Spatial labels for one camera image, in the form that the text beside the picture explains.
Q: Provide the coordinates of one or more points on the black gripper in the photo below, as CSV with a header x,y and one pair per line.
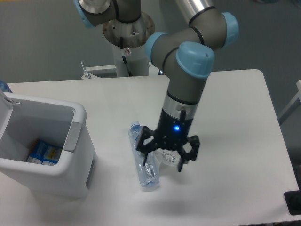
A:
x,y
175,131

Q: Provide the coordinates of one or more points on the white plastic trash can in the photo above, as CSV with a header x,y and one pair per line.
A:
x,y
23,120

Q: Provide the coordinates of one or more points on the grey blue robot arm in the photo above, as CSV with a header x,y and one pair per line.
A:
x,y
186,58

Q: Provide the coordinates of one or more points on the clear plastic water bottle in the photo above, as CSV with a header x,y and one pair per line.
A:
x,y
147,173

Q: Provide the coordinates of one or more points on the blue yellow box in bin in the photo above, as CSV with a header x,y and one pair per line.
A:
x,y
44,153

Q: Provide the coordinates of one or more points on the black clamp at table edge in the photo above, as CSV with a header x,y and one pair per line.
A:
x,y
293,201

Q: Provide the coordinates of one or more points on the blue patterned object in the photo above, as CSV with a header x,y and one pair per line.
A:
x,y
5,87

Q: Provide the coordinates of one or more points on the white metal base frame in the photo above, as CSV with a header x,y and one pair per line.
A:
x,y
109,71

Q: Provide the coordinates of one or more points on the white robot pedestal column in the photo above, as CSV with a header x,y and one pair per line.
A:
x,y
128,45

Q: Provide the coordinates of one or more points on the white frame at right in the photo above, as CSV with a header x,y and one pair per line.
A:
x,y
292,105

